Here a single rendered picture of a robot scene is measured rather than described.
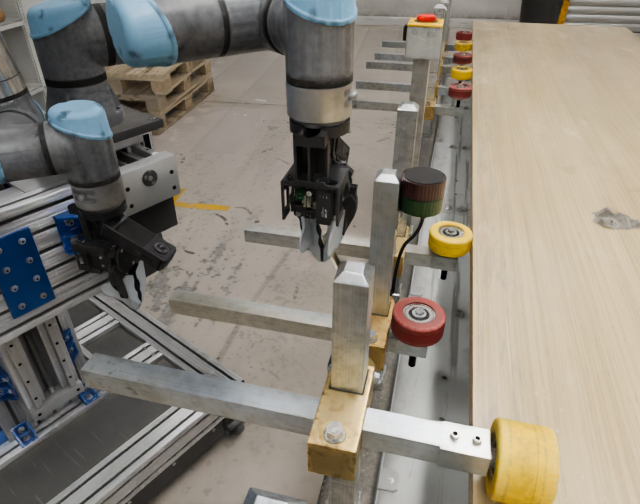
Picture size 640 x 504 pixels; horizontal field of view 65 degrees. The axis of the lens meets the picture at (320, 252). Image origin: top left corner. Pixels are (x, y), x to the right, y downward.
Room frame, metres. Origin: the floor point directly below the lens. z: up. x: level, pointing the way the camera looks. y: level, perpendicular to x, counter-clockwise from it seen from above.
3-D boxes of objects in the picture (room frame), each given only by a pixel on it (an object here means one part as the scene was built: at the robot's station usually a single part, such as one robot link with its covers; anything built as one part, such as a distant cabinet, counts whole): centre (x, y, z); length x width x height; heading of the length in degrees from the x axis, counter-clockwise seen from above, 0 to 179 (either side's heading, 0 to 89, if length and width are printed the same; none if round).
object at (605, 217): (0.85, -0.58, 0.91); 0.09 x 0.07 x 0.02; 54
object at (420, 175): (0.62, -0.14, 1.00); 0.06 x 0.06 x 0.22; 76
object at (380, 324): (0.61, -0.09, 0.85); 0.13 x 0.06 x 0.05; 166
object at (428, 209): (0.62, -0.14, 1.07); 0.06 x 0.06 x 0.02
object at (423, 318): (0.58, -0.15, 0.85); 0.08 x 0.08 x 0.11
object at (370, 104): (1.83, -0.30, 0.82); 0.43 x 0.03 x 0.04; 76
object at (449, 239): (0.81, -0.25, 0.85); 0.08 x 0.08 x 0.11
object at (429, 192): (0.62, -0.14, 1.10); 0.06 x 0.06 x 0.02
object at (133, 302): (0.68, 0.35, 0.86); 0.06 x 0.03 x 0.09; 76
